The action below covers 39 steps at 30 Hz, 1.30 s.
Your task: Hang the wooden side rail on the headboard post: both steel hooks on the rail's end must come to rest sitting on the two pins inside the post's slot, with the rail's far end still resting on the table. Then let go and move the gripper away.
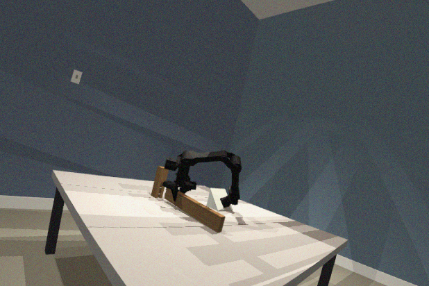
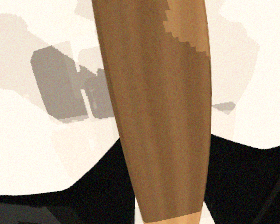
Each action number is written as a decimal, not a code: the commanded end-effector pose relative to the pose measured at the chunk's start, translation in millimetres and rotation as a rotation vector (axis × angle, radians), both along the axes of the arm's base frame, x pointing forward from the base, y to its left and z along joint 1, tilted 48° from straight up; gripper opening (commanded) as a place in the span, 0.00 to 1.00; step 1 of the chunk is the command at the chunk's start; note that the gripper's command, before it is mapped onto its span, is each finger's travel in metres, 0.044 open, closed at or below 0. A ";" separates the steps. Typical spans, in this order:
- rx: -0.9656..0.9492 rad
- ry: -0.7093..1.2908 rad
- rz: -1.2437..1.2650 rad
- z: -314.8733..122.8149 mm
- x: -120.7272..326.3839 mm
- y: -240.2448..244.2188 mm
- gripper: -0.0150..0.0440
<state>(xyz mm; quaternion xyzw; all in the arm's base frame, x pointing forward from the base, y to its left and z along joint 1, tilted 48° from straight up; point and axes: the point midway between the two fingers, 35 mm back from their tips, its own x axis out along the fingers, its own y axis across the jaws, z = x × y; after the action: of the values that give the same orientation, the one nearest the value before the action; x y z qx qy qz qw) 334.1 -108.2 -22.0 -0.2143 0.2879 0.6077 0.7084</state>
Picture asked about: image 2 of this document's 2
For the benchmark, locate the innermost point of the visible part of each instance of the brown wooden board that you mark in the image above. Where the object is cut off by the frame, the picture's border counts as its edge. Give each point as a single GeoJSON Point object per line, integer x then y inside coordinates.
{"type": "Point", "coordinates": [157, 65]}

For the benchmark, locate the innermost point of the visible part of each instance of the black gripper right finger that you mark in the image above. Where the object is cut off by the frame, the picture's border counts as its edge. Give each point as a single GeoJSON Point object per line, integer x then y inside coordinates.
{"type": "Point", "coordinates": [242, 181]}

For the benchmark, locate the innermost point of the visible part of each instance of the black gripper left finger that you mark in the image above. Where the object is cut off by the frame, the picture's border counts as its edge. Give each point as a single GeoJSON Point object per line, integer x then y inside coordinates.
{"type": "Point", "coordinates": [104, 195]}

